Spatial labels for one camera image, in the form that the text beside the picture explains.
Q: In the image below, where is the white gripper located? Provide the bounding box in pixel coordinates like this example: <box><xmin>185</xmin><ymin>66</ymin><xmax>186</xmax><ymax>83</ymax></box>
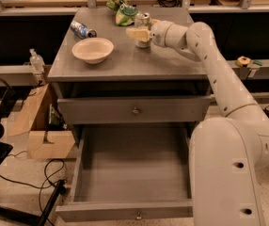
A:
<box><xmin>126</xmin><ymin>19</ymin><xmax>180</xmax><ymax>48</ymax></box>

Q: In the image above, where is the white green 7up can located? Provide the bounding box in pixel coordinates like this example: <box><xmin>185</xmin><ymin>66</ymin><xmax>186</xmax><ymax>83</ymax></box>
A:
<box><xmin>134</xmin><ymin>13</ymin><xmax>150</xmax><ymax>48</ymax></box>

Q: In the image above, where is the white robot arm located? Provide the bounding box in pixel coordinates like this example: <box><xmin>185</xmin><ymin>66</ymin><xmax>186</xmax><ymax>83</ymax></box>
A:
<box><xmin>126</xmin><ymin>21</ymin><xmax>269</xmax><ymax>226</ymax></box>

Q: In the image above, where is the grey wooden drawer cabinet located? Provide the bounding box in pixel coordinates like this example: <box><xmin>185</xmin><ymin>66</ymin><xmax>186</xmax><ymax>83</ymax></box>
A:
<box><xmin>48</xmin><ymin>8</ymin><xmax>210</xmax><ymax>140</ymax></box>

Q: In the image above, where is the closed grey upper drawer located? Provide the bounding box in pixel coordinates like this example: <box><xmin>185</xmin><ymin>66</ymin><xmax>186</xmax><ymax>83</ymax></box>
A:
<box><xmin>57</xmin><ymin>96</ymin><xmax>211</xmax><ymax>124</ymax></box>

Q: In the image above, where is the open grey bottom drawer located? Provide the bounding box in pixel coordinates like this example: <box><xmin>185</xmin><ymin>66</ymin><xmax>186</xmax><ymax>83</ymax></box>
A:
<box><xmin>56</xmin><ymin>123</ymin><xmax>193</xmax><ymax>222</ymax></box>

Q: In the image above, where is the white ceramic bowl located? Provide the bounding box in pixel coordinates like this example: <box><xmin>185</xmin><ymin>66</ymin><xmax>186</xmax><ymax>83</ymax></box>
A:
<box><xmin>71</xmin><ymin>38</ymin><xmax>114</xmax><ymax>64</ymax></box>

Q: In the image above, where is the clear hand sanitizer bottle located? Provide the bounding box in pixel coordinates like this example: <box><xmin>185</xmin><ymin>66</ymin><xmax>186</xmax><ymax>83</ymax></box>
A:
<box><xmin>29</xmin><ymin>49</ymin><xmax>45</xmax><ymax>73</ymax></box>

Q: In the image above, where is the cardboard box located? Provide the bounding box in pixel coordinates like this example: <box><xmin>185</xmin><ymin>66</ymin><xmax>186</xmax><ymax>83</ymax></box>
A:
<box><xmin>8</xmin><ymin>84</ymin><xmax>74</xmax><ymax>159</ymax></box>

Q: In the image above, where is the black floor stand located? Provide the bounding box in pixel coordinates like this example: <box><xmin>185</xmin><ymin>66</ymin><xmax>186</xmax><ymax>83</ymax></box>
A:
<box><xmin>0</xmin><ymin>180</ymin><xmax>65</xmax><ymax>226</ymax></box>

